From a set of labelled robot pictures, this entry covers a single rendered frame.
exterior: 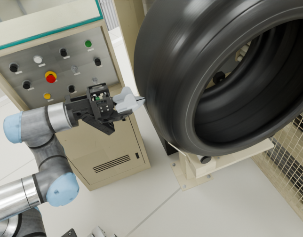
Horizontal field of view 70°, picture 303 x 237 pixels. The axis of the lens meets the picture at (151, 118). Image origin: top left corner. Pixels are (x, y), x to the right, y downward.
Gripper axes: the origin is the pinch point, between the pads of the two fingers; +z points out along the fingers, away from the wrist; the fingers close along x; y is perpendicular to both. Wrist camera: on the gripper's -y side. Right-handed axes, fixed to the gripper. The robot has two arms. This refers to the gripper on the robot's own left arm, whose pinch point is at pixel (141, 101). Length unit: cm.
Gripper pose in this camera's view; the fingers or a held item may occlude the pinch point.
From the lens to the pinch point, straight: 63.1
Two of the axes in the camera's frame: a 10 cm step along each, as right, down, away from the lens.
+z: 9.5, -2.7, 1.9
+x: -3.2, -6.6, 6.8
